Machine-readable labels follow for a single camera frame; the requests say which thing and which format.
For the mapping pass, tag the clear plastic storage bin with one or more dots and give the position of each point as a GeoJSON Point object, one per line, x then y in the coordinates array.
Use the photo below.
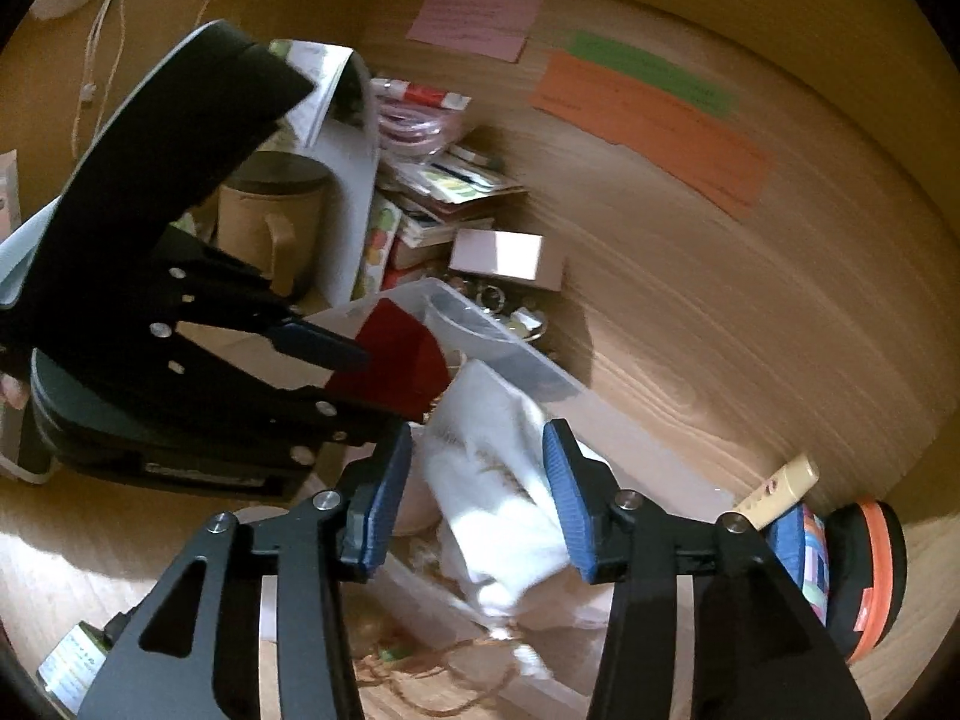
{"type": "Point", "coordinates": [540, 367]}

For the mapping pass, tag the person's left hand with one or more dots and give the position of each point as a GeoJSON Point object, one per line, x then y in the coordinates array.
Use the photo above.
{"type": "Point", "coordinates": [13, 391]}

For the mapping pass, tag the small white cardboard box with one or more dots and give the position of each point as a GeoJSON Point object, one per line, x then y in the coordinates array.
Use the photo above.
{"type": "Point", "coordinates": [502, 255]}

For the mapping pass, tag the colourful dotted box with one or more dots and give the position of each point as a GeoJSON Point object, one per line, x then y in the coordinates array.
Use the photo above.
{"type": "Point", "coordinates": [379, 240]}

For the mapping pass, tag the white folder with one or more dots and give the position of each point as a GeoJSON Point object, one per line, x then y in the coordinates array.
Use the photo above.
{"type": "Point", "coordinates": [345, 187]}

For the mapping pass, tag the red fabric pouch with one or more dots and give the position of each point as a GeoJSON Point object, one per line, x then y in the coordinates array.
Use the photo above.
{"type": "Point", "coordinates": [397, 360]}

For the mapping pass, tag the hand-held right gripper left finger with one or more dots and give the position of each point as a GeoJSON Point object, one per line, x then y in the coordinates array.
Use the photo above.
{"type": "Point", "coordinates": [379, 510]}

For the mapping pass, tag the white cloth bag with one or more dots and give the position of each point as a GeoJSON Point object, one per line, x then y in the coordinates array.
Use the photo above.
{"type": "Point", "coordinates": [487, 480]}

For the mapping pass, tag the green paper note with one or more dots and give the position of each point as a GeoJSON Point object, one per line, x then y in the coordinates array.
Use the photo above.
{"type": "Point", "coordinates": [652, 71]}

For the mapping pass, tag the wooden desktop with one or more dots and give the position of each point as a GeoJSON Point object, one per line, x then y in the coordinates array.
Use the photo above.
{"type": "Point", "coordinates": [675, 360]}

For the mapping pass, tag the orange and black round case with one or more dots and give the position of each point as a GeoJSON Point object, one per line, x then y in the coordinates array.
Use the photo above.
{"type": "Point", "coordinates": [877, 577]}

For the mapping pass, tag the beige plastic tube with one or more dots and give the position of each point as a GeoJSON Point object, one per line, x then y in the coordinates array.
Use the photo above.
{"type": "Point", "coordinates": [780, 487]}

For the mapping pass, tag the green-label tube with orange face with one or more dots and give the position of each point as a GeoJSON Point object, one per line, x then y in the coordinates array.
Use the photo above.
{"type": "Point", "coordinates": [71, 660]}

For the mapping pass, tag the printed white paper sheets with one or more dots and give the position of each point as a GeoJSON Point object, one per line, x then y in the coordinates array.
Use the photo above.
{"type": "Point", "coordinates": [322, 90]}

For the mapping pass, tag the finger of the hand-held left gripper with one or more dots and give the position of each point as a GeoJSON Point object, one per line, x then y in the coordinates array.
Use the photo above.
{"type": "Point", "coordinates": [315, 341]}
{"type": "Point", "coordinates": [322, 412]}

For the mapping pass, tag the brown twine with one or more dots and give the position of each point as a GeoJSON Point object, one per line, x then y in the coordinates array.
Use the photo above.
{"type": "Point", "coordinates": [386, 652]}

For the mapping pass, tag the brown ceramic mug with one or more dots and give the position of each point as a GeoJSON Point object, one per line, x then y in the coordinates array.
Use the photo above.
{"type": "Point", "coordinates": [255, 232]}

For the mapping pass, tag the stack of small books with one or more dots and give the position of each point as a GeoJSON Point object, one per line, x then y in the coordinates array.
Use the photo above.
{"type": "Point", "coordinates": [450, 187]}

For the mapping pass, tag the pink paper note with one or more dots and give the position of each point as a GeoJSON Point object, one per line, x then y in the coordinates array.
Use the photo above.
{"type": "Point", "coordinates": [472, 19]}

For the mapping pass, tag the orange paper note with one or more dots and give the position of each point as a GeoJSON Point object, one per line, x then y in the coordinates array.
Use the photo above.
{"type": "Point", "coordinates": [660, 135]}

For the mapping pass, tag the pile of metal rings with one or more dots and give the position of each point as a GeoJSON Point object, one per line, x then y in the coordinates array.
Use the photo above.
{"type": "Point", "coordinates": [517, 319]}

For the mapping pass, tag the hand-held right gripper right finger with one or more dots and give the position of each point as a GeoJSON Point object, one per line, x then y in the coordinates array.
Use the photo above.
{"type": "Point", "coordinates": [570, 502]}

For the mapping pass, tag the blue checkered box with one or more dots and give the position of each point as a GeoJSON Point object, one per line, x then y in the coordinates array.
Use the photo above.
{"type": "Point", "coordinates": [810, 562]}

